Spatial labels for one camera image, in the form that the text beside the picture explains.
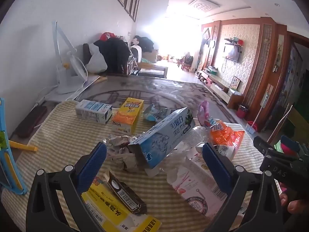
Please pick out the person's right hand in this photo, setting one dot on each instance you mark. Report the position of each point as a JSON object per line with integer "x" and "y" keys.
{"x": 293, "y": 205}

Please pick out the wall television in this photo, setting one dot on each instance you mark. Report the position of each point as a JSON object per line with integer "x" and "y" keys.
{"x": 233, "y": 53}

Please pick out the wooden chairs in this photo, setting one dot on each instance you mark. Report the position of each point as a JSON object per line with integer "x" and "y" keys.
{"x": 185, "y": 62}

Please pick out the blue yellow plastic toy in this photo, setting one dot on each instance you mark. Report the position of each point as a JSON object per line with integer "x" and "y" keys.
{"x": 7, "y": 159}

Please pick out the black clothes heap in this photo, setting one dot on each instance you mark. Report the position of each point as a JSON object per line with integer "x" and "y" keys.
{"x": 144, "y": 44}

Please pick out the orange snack bag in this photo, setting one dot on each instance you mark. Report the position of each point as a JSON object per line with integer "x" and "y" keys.
{"x": 225, "y": 133}

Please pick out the yellow orange drink carton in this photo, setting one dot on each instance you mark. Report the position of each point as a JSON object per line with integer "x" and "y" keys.
{"x": 128, "y": 114}

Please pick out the low television cabinet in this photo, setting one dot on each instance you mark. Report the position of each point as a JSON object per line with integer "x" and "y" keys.
{"x": 218, "y": 87}

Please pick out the dark brown flattened box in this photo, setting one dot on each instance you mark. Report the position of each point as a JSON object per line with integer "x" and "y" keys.
{"x": 125, "y": 193}

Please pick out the white desk fan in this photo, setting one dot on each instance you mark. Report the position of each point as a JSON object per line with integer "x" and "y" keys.
{"x": 70, "y": 77}

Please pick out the blue white snack wrapper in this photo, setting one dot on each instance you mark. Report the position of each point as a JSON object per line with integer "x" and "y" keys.
{"x": 154, "y": 113}

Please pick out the square ceiling light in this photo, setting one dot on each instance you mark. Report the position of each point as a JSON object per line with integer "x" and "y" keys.
{"x": 204, "y": 4}

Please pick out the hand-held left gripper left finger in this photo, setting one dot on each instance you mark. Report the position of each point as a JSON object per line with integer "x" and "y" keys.
{"x": 93, "y": 168}

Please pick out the small framed picture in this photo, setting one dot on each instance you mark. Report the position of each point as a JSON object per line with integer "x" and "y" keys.
{"x": 235, "y": 82}

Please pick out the pink white carton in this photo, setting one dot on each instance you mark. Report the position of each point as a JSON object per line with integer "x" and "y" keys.
{"x": 200, "y": 188}

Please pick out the blue dustpan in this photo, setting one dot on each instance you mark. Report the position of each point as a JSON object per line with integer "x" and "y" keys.
{"x": 251, "y": 127}

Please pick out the blue white milk carton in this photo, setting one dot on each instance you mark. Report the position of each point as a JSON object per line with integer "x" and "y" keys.
{"x": 93, "y": 111}

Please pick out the white plastic bag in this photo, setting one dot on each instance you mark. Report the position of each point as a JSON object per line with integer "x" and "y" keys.
{"x": 96, "y": 61}

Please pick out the wooden coffee table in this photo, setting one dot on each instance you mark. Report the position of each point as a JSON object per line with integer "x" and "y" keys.
{"x": 153, "y": 69}

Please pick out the pink plastic wrapper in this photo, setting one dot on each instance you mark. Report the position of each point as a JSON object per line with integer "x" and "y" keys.
{"x": 204, "y": 112}

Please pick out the red cloth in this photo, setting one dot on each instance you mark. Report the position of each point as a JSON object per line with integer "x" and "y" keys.
{"x": 106, "y": 36}

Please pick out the black jacket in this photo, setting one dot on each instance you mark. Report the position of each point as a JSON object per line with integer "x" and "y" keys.
{"x": 113, "y": 55}

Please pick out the clear plastic wrapper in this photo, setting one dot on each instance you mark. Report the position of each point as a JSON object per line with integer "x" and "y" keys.
{"x": 200, "y": 136}

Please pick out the blue toothpaste box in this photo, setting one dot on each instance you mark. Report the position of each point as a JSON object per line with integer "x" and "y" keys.
{"x": 161, "y": 140}

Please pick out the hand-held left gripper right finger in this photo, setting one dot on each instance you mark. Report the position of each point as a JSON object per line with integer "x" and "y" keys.
{"x": 217, "y": 168}

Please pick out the yellow flattened medicine box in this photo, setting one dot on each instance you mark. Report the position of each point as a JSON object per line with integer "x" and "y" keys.
{"x": 113, "y": 210}

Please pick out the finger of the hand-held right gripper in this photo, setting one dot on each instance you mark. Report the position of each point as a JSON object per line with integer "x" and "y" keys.
{"x": 262, "y": 145}
{"x": 291, "y": 142}

